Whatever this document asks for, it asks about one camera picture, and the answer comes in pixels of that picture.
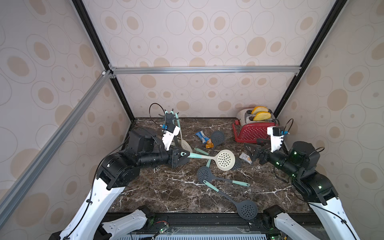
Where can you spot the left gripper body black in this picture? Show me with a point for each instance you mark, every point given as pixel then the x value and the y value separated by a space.
pixel 173 156

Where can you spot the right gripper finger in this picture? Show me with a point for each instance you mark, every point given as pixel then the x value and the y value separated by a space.
pixel 264 143
pixel 253 151

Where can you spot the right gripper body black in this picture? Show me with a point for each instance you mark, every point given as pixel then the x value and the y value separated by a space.
pixel 261 156

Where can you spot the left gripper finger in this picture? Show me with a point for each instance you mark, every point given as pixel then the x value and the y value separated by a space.
pixel 184 154
pixel 182 162

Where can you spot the cream skimmer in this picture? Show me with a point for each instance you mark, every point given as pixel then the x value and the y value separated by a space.
pixel 225 159

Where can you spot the grey skimmer mint handle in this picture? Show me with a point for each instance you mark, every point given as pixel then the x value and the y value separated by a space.
pixel 246 209

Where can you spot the grey utensil rack stand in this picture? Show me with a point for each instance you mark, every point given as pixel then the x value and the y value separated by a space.
pixel 170 118

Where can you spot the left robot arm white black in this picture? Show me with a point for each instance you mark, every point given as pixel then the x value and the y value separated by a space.
pixel 114 173

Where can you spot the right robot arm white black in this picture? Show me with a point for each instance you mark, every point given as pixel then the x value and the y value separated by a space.
pixel 315 188

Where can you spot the small white card box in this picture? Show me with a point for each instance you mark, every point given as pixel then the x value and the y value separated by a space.
pixel 246 158

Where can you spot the blue snack packet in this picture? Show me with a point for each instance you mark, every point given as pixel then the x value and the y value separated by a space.
pixel 202 137

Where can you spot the red silver toaster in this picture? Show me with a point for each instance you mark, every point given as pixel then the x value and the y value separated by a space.
pixel 248 131

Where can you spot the orange snack packet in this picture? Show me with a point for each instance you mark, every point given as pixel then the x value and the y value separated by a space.
pixel 209 144

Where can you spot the yellow bread slice front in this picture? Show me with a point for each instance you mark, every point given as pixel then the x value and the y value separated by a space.
pixel 262 116

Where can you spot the yellow bread slice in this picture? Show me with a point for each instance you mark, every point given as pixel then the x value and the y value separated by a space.
pixel 262 116
pixel 259 109

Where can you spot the yellow bread slice rear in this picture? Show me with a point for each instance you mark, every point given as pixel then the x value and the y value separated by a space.
pixel 259 109

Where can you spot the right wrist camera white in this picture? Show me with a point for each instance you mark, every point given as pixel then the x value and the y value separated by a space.
pixel 276 137

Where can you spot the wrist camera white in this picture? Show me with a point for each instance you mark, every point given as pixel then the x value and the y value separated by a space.
pixel 168 135
pixel 276 137

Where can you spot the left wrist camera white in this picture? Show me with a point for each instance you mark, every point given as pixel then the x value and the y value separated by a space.
pixel 168 135

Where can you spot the aluminium frame bar horizontal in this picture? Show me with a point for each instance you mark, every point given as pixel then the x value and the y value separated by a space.
pixel 207 70

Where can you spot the aluminium frame bar left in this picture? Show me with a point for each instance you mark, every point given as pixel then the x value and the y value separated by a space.
pixel 28 177

